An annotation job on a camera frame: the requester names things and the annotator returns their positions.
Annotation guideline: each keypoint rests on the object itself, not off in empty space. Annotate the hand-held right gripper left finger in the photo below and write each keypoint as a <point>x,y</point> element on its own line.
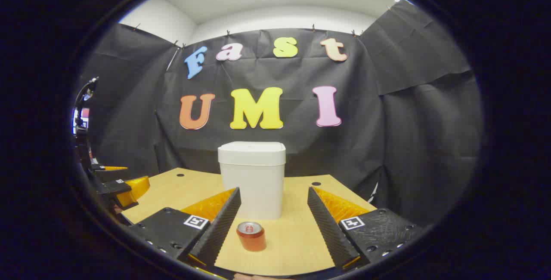
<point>217,232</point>

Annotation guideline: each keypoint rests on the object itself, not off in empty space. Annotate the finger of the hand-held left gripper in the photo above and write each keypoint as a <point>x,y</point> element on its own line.
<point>125,192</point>
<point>105,173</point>

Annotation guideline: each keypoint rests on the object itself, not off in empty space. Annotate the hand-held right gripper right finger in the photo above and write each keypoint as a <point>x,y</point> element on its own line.
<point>329,228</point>

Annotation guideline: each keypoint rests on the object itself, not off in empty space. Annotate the red pop can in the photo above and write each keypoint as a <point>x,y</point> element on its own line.
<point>252,239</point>

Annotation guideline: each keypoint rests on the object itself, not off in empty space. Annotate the white garbage bin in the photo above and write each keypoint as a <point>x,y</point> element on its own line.
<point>254,189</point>

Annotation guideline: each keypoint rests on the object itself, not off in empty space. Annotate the white garbage bin lid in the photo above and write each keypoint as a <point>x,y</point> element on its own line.
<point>252,153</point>

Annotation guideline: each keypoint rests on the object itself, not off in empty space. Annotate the wooden desktop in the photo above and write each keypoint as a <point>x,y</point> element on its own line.
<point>292,237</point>

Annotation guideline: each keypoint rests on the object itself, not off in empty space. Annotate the computer monitor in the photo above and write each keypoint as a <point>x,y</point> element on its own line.
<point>85,116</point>

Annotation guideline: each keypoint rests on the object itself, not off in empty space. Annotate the black backdrop cloth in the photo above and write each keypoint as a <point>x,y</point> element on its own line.
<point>387,142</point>

